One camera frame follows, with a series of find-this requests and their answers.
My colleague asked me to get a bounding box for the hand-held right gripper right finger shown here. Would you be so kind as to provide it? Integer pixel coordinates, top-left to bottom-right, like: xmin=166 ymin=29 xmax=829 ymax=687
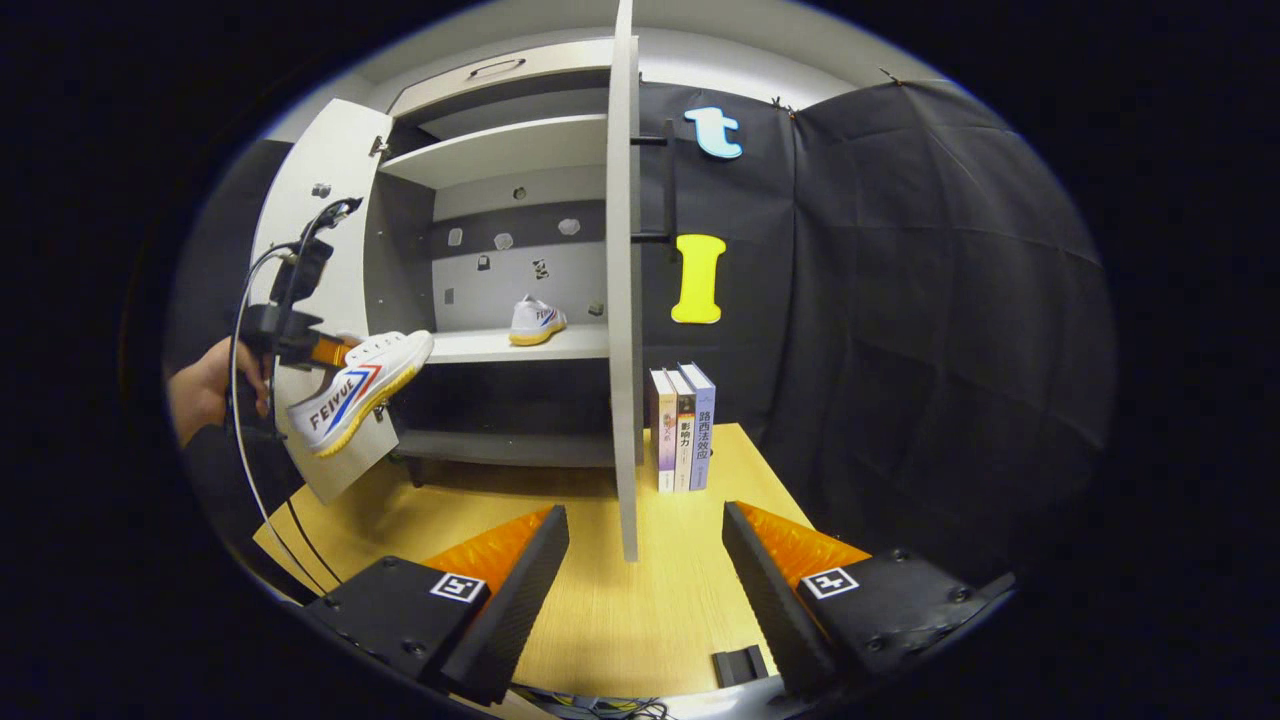
xmin=722 ymin=500 xmax=1016 ymax=701

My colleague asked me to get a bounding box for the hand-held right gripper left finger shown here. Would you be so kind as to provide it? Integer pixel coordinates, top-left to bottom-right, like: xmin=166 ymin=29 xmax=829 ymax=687
xmin=305 ymin=505 xmax=571 ymax=706

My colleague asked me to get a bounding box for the white canvas shoe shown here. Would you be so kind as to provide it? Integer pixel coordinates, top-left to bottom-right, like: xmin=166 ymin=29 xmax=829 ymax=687
xmin=285 ymin=330 xmax=436 ymax=459
xmin=508 ymin=295 xmax=568 ymax=347

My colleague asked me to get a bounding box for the white shoe cabinet door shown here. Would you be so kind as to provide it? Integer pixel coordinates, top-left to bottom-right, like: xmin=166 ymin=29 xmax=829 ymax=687
xmin=605 ymin=0 xmax=646 ymax=563
xmin=248 ymin=98 xmax=401 ymax=506

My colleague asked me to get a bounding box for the white shoe cabinet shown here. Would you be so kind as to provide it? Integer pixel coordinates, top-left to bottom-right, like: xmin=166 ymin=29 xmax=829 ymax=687
xmin=365 ymin=38 xmax=641 ymax=496

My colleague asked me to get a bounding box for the white cabinet shelf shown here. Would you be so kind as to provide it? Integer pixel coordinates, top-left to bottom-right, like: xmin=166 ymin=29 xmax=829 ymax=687
xmin=425 ymin=325 xmax=613 ymax=365
xmin=378 ymin=113 xmax=611 ymax=189

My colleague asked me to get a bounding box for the small black block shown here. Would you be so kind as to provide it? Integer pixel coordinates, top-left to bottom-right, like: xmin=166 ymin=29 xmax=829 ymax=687
xmin=712 ymin=646 xmax=769 ymax=688

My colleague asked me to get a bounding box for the dark book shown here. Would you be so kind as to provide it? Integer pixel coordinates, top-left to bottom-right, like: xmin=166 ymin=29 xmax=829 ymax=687
xmin=665 ymin=368 xmax=698 ymax=491

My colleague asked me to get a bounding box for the pale blue book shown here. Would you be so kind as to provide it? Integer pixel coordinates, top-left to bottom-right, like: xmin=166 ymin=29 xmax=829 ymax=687
xmin=680 ymin=362 xmax=717 ymax=491

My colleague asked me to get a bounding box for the white and purple book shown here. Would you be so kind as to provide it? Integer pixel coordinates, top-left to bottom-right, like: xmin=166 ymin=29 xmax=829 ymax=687
xmin=650 ymin=368 xmax=679 ymax=493

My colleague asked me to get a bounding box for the white cable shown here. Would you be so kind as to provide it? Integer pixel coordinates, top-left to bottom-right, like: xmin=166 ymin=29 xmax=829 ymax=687
xmin=229 ymin=243 xmax=306 ymax=596

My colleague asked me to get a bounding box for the bundle of cables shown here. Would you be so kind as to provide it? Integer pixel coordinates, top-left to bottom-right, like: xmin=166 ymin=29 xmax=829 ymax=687
xmin=510 ymin=685 xmax=671 ymax=720

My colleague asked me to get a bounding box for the black cable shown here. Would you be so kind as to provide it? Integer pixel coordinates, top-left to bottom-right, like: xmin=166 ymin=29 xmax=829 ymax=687
xmin=287 ymin=500 xmax=343 ymax=586

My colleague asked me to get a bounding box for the black door handle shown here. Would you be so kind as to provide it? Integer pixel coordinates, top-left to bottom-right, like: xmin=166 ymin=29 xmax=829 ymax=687
xmin=632 ymin=120 xmax=683 ymax=246

